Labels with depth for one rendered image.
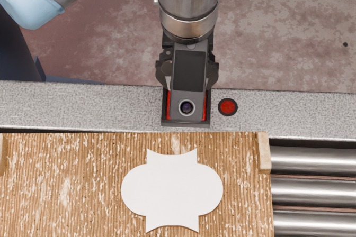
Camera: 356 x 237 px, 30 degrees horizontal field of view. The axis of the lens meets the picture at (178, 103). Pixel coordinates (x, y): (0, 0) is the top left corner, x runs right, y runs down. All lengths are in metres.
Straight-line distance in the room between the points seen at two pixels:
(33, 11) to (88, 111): 0.34
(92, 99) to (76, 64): 1.09
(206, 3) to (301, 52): 1.41
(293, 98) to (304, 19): 1.19
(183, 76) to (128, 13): 1.38
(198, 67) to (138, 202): 0.22
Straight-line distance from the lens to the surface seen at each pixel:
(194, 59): 0.86
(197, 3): 0.77
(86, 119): 1.05
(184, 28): 0.81
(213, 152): 1.00
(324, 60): 2.18
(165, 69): 0.92
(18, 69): 1.61
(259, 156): 0.98
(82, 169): 1.00
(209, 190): 0.96
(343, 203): 1.03
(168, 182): 0.97
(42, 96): 1.08
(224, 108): 1.05
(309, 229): 1.00
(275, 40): 2.18
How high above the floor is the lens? 1.86
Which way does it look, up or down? 65 degrees down
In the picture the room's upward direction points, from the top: 1 degrees counter-clockwise
